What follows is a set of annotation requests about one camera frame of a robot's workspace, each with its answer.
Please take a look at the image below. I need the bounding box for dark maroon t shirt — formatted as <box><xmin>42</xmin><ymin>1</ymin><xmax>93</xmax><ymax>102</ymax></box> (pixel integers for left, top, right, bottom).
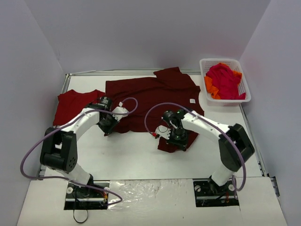
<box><xmin>104</xmin><ymin>66</ymin><xmax>205</xmax><ymax>153</ymax></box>

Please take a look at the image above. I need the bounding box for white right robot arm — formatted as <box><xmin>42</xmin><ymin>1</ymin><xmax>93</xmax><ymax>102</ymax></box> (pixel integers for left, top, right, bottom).
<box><xmin>156</xmin><ymin>109</ymin><xmax>255</xmax><ymax>194</ymax></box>

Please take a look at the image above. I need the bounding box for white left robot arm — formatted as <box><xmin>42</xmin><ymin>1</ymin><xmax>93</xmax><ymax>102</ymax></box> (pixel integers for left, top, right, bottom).
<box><xmin>40</xmin><ymin>97</ymin><xmax>122</xmax><ymax>197</ymax></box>

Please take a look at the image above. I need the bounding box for folded red t shirt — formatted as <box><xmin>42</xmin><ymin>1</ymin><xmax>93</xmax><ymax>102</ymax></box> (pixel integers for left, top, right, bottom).
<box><xmin>53</xmin><ymin>89</ymin><xmax>105</xmax><ymax>126</ymax></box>

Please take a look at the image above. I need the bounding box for orange t shirt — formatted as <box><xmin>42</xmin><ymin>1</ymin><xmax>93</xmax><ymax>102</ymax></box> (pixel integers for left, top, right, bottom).
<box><xmin>204</xmin><ymin>70</ymin><xmax>243</xmax><ymax>99</ymax></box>

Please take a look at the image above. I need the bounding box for crimson pink t shirt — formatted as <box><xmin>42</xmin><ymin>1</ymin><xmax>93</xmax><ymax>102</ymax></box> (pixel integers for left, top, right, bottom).
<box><xmin>206</xmin><ymin>62</ymin><xmax>246</xmax><ymax>100</ymax></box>

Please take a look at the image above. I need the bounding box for white plastic laundry basket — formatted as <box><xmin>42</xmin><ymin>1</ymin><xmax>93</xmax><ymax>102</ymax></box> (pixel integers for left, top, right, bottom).
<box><xmin>199</xmin><ymin>58</ymin><xmax>251</xmax><ymax>106</ymax></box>

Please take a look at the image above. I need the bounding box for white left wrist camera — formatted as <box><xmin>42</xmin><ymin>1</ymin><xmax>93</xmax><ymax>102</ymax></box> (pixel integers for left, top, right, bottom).
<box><xmin>112</xmin><ymin>102</ymin><xmax>129</xmax><ymax>122</ymax></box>

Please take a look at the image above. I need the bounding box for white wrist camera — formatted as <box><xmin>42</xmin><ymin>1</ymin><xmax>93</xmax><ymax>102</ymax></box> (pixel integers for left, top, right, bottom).
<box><xmin>112</xmin><ymin>102</ymin><xmax>129</xmax><ymax>122</ymax></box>
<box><xmin>152</xmin><ymin>125</ymin><xmax>171</xmax><ymax>140</ymax></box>

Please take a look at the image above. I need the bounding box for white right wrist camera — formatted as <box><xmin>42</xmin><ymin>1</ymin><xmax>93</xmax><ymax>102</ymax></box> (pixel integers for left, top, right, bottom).
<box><xmin>152</xmin><ymin>125</ymin><xmax>171</xmax><ymax>140</ymax></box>

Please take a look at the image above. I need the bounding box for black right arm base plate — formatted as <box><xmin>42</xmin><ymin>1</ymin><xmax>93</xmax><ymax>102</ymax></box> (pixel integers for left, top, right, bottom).
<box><xmin>193</xmin><ymin>179</ymin><xmax>239</xmax><ymax>208</ymax></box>

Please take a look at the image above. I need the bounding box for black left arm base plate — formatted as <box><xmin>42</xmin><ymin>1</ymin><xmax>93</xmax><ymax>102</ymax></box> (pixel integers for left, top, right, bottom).
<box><xmin>64</xmin><ymin>183</ymin><xmax>109</xmax><ymax>210</ymax></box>

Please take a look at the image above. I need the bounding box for thin black cable loop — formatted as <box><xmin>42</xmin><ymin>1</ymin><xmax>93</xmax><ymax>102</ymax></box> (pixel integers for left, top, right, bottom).
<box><xmin>72</xmin><ymin>207</ymin><xmax>89</xmax><ymax>224</ymax></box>

